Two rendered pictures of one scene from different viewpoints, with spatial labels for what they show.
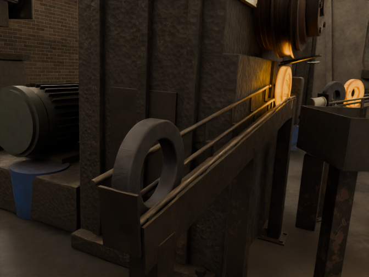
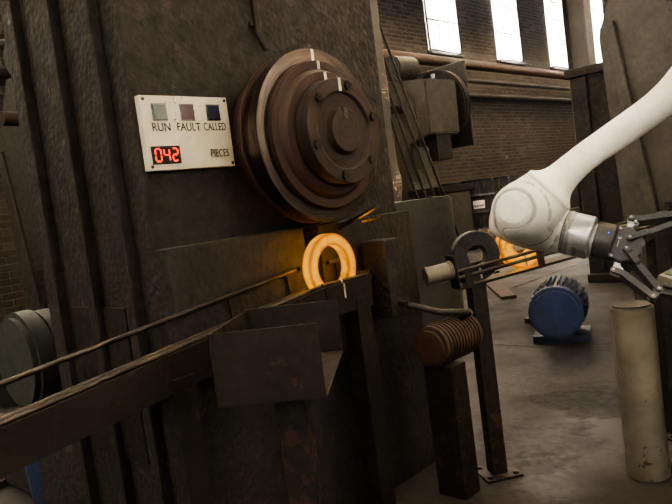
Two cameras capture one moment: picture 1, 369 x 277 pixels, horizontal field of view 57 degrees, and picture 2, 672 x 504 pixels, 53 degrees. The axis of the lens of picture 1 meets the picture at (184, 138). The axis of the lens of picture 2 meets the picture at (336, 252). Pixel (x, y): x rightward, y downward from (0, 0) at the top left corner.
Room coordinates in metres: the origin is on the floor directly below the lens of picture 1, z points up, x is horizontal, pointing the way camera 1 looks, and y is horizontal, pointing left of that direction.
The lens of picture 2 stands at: (-0.25, -1.00, 0.93)
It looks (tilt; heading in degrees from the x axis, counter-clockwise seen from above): 4 degrees down; 17
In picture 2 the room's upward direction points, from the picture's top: 8 degrees counter-clockwise
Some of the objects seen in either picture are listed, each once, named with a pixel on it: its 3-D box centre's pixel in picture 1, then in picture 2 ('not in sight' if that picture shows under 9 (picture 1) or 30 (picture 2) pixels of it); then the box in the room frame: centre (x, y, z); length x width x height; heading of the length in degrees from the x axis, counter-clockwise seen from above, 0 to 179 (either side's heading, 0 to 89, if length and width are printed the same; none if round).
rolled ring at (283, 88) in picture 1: (283, 87); (329, 266); (1.55, -0.43, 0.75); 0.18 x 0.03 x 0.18; 153
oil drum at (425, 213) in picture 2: not in sight; (417, 260); (4.48, -0.16, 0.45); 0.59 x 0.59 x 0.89
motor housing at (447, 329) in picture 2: (312, 177); (456, 403); (1.78, -0.71, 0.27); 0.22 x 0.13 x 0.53; 153
